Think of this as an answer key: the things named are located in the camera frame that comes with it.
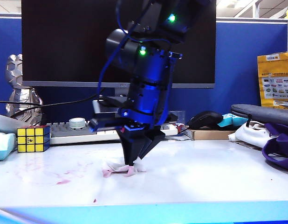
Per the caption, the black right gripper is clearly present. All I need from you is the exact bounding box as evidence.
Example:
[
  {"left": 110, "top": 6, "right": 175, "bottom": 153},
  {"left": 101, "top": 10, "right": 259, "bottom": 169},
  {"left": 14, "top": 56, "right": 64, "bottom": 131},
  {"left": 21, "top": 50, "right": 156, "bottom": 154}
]
[{"left": 89, "top": 78, "right": 179, "bottom": 166}]

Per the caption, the white wet wipe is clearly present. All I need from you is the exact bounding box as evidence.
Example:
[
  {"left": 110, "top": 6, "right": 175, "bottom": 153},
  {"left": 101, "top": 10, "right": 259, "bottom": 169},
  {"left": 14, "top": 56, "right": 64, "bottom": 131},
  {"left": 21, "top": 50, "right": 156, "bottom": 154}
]
[{"left": 102, "top": 158, "right": 147, "bottom": 178}]

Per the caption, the light blue wet wipes pack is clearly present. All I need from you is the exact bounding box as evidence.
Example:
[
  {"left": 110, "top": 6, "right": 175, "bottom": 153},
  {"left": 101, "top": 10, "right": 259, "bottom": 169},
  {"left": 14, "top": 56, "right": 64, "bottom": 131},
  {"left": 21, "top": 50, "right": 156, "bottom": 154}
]
[{"left": 0, "top": 132, "right": 17, "bottom": 161}]

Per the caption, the clear plastic cup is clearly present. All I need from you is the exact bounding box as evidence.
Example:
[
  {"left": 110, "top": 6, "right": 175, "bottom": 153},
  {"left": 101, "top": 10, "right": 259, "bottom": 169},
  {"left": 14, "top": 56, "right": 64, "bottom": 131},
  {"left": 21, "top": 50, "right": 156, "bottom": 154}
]
[{"left": 167, "top": 110, "right": 186, "bottom": 126}]

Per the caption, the black computer mouse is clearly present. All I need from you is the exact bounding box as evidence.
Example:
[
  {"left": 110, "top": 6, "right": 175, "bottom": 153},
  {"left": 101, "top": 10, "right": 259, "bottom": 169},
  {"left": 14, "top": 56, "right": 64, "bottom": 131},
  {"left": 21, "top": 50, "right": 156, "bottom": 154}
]
[{"left": 187, "top": 111, "right": 224, "bottom": 130}]

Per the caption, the round white tape roll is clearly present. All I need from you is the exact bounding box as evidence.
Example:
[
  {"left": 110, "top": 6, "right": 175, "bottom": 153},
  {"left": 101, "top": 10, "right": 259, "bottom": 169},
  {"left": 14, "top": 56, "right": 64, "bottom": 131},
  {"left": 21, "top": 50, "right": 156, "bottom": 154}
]
[{"left": 69, "top": 118, "right": 87, "bottom": 130}]

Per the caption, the flat brown cardboard box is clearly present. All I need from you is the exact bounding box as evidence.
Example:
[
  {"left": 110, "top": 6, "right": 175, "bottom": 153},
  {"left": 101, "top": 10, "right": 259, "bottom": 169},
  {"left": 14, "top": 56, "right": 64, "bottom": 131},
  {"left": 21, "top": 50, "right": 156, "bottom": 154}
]
[{"left": 185, "top": 128, "right": 236, "bottom": 140}]

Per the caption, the white and grey mechanical keyboard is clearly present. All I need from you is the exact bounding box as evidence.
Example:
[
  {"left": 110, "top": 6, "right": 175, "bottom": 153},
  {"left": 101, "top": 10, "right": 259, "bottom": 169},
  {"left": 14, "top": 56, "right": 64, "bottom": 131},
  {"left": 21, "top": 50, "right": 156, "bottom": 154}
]
[{"left": 49, "top": 120, "right": 180, "bottom": 145}]

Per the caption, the white cloth bag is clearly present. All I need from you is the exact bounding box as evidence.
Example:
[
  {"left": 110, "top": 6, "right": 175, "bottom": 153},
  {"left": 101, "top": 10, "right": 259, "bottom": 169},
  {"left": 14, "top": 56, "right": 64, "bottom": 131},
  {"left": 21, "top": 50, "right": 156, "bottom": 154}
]
[{"left": 228, "top": 120, "right": 275, "bottom": 149}]

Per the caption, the Rubik's cube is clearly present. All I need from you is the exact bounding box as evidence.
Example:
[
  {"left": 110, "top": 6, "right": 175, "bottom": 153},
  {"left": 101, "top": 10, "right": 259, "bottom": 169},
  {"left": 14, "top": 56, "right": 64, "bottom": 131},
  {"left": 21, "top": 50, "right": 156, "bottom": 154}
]
[{"left": 17, "top": 125, "right": 51, "bottom": 153}]

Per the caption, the black computer monitor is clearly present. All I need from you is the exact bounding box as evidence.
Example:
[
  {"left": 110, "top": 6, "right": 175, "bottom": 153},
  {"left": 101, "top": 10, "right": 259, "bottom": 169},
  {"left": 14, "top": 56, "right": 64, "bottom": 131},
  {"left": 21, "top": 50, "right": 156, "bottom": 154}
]
[{"left": 21, "top": 0, "right": 216, "bottom": 89}]

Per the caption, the grey fabric laptop sleeve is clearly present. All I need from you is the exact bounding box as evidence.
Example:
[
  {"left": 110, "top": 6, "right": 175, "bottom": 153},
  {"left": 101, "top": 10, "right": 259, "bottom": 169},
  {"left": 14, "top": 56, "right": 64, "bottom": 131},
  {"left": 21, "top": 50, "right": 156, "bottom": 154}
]
[{"left": 230, "top": 104, "right": 288, "bottom": 128}]

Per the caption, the silver faceted figurine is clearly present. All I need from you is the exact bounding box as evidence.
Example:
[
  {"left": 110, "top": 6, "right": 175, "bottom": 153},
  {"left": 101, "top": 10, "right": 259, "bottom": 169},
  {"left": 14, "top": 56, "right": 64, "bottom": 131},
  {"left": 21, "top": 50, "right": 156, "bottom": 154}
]
[{"left": 5, "top": 54, "right": 44, "bottom": 122}]

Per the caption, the grey white flat board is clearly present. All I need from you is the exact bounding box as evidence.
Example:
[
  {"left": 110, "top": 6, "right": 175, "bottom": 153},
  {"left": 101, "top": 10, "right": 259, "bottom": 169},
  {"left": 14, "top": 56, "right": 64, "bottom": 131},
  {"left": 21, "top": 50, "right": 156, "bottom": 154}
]
[{"left": 0, "top": 113, "right": 26, "bottom": 134}]

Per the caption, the purple fabric bag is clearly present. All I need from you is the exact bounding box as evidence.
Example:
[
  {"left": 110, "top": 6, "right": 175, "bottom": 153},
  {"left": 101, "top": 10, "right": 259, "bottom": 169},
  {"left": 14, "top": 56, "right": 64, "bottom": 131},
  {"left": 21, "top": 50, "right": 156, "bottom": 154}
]
[{"left": 262, "top": 123, "right": 288, "bottom": 172}]

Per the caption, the yellow printed paper bag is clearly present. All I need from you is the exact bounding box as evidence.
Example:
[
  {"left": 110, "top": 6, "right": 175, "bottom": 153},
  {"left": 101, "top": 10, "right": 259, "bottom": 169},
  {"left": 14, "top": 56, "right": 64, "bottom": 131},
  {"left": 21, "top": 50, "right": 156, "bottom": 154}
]
[{"left": 257, "top": 51, "right": 288, "bottom": 109}]

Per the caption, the red white cable bundle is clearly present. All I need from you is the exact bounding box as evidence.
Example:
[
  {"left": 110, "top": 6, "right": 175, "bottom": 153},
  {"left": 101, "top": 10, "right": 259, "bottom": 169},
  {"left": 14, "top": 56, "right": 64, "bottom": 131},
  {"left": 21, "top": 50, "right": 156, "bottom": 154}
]
[{"left": 176, "top": 125, "right": 189, "bottom": 135}]

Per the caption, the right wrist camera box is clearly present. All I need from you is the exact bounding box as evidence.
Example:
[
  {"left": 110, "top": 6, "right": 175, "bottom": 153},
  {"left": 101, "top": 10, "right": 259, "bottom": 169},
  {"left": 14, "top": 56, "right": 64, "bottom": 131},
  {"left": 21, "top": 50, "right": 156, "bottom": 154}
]
[{"left": 92, "top": 99, "right": 123, "bottom": 116}]

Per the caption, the blue robot arm cable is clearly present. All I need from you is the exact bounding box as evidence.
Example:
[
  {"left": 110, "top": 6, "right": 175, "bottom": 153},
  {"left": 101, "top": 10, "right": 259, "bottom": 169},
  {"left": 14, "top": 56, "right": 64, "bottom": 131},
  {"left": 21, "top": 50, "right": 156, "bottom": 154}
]
[{"left": 97, "top": 0, "right": 136, "bottom": 99}]

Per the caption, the long black cable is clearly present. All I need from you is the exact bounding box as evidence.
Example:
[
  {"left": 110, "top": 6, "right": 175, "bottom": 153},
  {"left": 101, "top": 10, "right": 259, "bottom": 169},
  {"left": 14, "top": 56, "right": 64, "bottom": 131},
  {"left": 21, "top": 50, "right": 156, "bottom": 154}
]
[{"left": 0, "top": 93, "right": 100, "bottom": 118}]

